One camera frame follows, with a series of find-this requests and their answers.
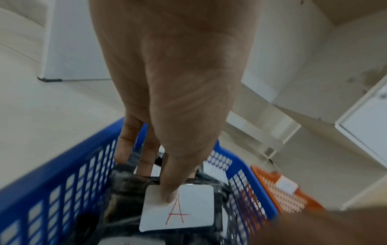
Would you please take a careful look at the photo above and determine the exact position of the person's left hand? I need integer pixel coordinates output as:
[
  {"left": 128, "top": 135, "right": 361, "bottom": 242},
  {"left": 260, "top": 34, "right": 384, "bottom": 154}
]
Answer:
[{"left": 89, "top": 0, "right": 264, "bottom": 203}]

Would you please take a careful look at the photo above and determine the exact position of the blue plastic basket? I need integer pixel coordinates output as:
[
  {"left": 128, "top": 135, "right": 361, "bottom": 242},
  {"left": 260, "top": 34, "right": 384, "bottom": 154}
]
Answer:
[{"left": 0, "top": 117, "right": 279, "bottom": 245}]

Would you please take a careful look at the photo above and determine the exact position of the person's right forearm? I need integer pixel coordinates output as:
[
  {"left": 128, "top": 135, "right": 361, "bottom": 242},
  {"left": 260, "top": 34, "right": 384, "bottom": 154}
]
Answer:
[{"left": 250, "top": 205, "right": 387, "bottom": 245}]

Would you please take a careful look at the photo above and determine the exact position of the white cabinet door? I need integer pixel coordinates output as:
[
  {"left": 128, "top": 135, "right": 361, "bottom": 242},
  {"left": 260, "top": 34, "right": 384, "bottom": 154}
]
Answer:
[{"left": 335, "top": 74, "right": 387, "bottom": 173}]

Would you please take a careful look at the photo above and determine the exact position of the white desk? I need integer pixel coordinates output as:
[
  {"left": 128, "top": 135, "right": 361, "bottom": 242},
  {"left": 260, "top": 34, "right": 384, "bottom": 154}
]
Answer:
[{"left": 37, "top": 0, "right": 387, "bottom": 168}]

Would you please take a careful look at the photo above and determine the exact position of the orange plastic basket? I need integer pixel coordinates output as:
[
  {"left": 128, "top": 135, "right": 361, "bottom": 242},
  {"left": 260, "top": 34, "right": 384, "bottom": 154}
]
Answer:
[{"left": 250, "top": 165, "right": 326, "bottom": 215}]

